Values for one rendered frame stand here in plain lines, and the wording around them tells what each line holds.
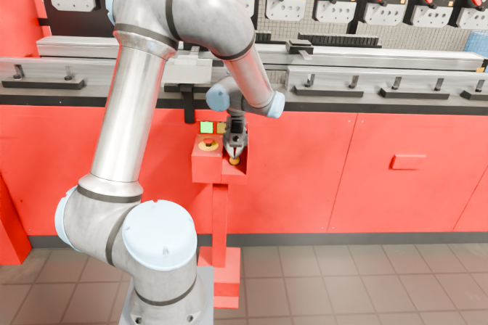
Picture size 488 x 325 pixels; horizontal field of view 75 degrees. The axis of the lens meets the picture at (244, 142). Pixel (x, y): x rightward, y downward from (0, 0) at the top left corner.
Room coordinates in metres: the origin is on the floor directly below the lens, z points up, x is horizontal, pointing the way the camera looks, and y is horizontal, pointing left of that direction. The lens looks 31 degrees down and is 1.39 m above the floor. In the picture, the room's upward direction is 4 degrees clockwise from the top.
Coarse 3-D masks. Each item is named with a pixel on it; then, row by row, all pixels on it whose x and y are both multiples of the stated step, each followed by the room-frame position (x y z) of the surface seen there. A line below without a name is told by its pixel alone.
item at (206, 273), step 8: (200, 272) 0.46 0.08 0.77; (208, 272) 0.46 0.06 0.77; (208, 280) 0.44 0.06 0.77; (208, 288) 0.42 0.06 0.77; (128, 296) 0.39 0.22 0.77; (208, 296) 0.40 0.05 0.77; (128, 304) 0.37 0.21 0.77; (208, 304) 0.38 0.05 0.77; (128, 312) 0.36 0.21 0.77; (208, 312) 0.37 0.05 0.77; (120, 320) 0.34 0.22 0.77; (128, 320) 0.34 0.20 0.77; (208, 320) 0.35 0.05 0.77
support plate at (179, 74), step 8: (168, 64) 1.23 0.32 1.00; (200, 64) 1.26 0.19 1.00; (208, 64) 1.26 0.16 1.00; (168, 72) 1.14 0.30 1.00; (176, 72) 1.14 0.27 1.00; (184, 72) 1.15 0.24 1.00; (192, 72) 1.15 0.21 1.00; (200, 72) 1.16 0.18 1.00; (208, 72) 1.16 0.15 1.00; (168, 80) 1.05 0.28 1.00; (176, 80) 1.06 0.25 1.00; (184, 80) 1.06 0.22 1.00; (192, 80) 1.07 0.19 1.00; (200, 80) 1.07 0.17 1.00; (208, 80) 1.08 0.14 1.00
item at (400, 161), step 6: (396, 156) 1.26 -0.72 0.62; (402, 156) 1.26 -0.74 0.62; (408, 156) 1.26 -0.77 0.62; (414, 156) 1.27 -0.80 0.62; (420, 156) 1.27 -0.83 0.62; (396, 162) 1.26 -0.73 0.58; (402, 162) 1.26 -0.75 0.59; (408, 162) 1.26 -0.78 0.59; (414, 162) 1.26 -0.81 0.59; (420, 162) 1.27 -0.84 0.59; (396, 168) 1.26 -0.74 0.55; (402, 168) 1.26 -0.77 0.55; (408, 168) 1.26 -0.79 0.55; (414, 168) 1.26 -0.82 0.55; (420, 168) 1.27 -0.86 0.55
